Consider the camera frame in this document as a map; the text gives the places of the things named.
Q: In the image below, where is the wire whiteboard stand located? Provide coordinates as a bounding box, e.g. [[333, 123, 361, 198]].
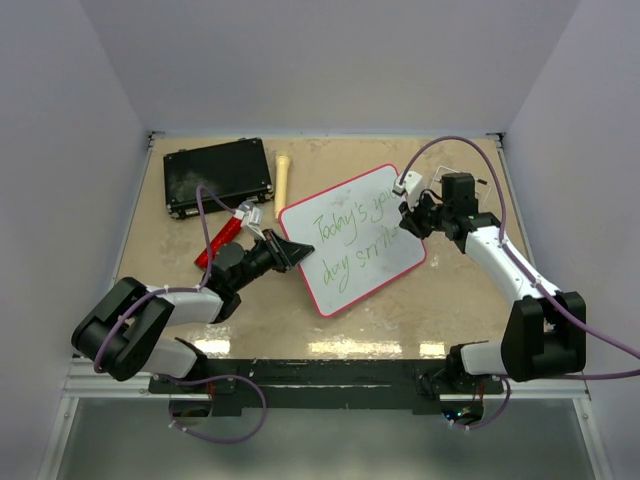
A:
[[430, 165, 492, 203]]

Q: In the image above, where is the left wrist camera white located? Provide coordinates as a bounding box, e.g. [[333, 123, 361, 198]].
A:
[[235, 201, 265, 240]]

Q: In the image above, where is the cream toy microphone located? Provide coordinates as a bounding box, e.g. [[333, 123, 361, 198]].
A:
[[274, 152, 291, 220]]

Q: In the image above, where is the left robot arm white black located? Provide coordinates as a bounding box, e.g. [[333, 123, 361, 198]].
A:
[[71, 229, 315, 392]]

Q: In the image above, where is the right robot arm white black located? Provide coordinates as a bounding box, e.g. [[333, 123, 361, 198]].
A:
[[392, 172, 586, 393]]

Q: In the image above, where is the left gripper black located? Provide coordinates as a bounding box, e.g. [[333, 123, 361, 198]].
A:
[[232, 229, 313, 292]]

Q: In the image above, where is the pink framed whiteboard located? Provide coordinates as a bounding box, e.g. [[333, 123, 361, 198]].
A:
[[279, 164, 427, 317]]

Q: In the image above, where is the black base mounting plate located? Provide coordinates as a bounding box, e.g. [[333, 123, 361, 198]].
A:
[[149, 359, 503, 417]]

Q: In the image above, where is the black hard case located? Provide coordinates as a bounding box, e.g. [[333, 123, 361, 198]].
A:
[[163, 138, 274, 220]]

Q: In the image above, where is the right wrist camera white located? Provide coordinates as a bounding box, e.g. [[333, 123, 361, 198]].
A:
[[392, 171, 425, 208]]

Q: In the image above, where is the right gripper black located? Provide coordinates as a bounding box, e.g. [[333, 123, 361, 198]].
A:
[[399, 190, 452, 241]]

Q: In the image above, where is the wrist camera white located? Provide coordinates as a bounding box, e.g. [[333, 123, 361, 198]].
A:
[[235, 201, 265, 240], [392, 171, 425, 208]]

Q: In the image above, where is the aluminium frame rail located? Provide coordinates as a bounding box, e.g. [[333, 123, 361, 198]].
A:
[[37, 132, 166, 480]]

